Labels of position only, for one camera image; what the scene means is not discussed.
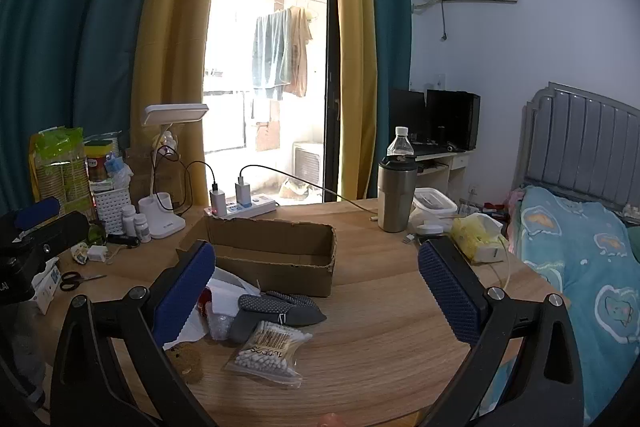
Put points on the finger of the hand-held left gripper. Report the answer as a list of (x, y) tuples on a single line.
[(65, 229), (37, 211)]

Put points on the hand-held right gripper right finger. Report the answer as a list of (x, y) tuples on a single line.
[(450, 297)]

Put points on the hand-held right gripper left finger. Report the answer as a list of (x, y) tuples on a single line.
[(184, 289)]

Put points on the white ribbed pad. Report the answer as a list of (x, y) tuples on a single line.
[(227, 289)]

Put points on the clear bubble wrap bundle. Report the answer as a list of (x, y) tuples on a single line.
[(220, 324)]

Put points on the brown cardboard box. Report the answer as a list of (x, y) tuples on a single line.
[(280, 274)]

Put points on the cotton swab bag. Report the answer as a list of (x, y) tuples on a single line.
[(265, 352)]

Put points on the red round gadget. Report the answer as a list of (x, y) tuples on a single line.
[(203, 302)]

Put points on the green tinted glasses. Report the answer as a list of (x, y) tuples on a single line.
[(96, 234)]

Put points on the printed tissue pack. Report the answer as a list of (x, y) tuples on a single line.
[(47, 289)]

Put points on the white plug adapter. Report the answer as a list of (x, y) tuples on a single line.
[(97, 253)]

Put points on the green paper cup pack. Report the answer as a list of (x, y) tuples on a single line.
[(57, 167)]

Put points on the white perforated basket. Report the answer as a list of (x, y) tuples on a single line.
[(112, 209)]

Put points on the black flashlight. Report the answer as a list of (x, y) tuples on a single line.
[(122, 240)]

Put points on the white pill bottle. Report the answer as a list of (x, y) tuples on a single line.
[(142, 228), (128, 219)]

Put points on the yellow tissue bag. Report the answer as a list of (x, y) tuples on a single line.
[(477, 237)]

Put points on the grey cloth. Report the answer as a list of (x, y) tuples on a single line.
[(27, 347)]

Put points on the yellow lid can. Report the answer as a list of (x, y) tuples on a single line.
[(98, 162)]

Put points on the blue and white packets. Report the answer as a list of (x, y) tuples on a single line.
[(119, 172)]

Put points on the clear plastic container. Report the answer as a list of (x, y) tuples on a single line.
[(435, 204)]

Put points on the white power strip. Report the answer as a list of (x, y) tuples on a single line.
[(250, 209)]

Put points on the steel tumbler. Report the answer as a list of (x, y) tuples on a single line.
[(396, 197)]

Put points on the small trinket bag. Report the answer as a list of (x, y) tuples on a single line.
[(165, 143)]

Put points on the blue printed blanket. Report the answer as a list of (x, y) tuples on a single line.
[(580, 267)]

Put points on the white computer desk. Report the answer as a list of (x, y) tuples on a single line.
[(457, 162)]

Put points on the white desk lamp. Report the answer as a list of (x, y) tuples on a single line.
[(172, 113)]

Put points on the clear water bottle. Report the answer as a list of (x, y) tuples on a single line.
[(400, 144)]

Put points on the black monitor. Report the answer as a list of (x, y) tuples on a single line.
[(452, 119), (407, 114)]

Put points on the white outdoor appliance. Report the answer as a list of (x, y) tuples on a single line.
[(307, 162)]

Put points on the teal curtain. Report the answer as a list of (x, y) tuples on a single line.
[(75, 32), (392, 32)]

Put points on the grey padded headboard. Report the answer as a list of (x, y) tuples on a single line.
[(575, 142)]

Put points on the yellow curtain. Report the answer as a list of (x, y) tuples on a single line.
[(175, 32), (355, 57)]

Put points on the hanging teal towel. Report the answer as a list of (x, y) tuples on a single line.
[(270, 52)]

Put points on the hanging beige garment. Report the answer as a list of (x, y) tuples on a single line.
[(300, 52)]

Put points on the white wall outlet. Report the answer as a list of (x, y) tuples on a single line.
[(440, 82)]

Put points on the dark sliding door frame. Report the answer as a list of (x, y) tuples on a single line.
[(332, 82)]

